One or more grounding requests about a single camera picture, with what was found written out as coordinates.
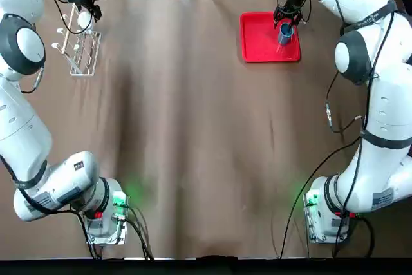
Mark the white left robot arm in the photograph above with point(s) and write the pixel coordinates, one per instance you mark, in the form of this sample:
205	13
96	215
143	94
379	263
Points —
25	120

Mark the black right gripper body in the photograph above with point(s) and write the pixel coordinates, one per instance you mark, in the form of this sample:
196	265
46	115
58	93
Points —
293	2

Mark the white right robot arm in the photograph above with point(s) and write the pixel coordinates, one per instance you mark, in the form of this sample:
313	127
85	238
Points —
383	101

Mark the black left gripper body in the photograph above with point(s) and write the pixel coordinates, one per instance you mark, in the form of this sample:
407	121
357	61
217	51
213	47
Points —
86	2

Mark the red plastic tray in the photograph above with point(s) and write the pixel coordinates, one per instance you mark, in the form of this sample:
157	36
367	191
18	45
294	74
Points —
257	46

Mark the white cup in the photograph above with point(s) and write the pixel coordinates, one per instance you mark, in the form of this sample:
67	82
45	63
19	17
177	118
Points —
84	19

